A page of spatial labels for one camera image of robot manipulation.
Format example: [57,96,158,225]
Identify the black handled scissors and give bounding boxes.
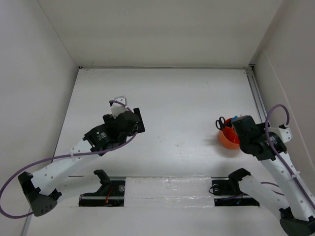
[216,117,232,131]

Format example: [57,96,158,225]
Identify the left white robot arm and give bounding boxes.
[18,108,145,217]

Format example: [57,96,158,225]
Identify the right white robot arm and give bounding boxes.
[227,116,315,236]

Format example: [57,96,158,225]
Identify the orange round organizer container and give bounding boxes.
[218,117,240,150]

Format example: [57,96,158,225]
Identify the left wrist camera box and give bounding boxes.
[109,96,127,118]

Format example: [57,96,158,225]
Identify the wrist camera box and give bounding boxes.
[269,125,293,143]
[109,96,127,118]

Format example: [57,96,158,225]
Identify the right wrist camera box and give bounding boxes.
[269,125,293,143]

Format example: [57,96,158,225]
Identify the black front mounting rail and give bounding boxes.
[78,177,260,208]

